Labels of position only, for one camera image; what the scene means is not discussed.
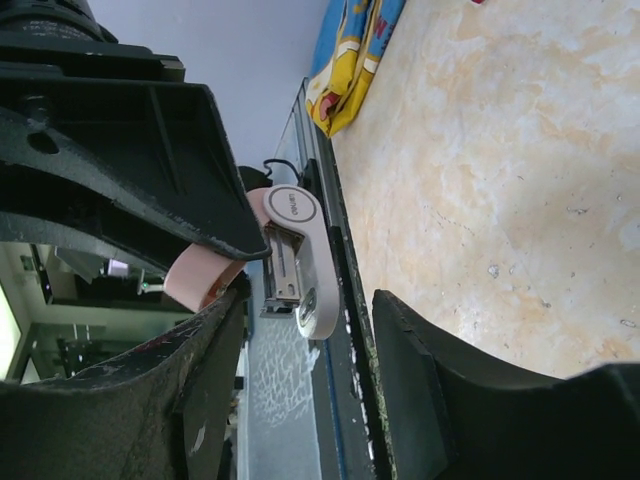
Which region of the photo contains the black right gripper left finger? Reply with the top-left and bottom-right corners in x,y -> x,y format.
1,290 -> 244,479

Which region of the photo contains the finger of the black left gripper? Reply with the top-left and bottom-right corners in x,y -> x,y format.
1,82 -> 269,262

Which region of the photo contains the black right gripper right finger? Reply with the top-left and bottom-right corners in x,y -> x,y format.
372,290 -> 639,479

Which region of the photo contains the pink white mini stapler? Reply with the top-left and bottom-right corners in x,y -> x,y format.
163,185 -> 341,340

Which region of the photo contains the blue yellow cartoon cloth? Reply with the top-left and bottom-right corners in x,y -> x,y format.
305,0 -> 406,138

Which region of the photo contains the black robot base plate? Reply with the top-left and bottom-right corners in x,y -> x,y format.
303,159 -> 392,479

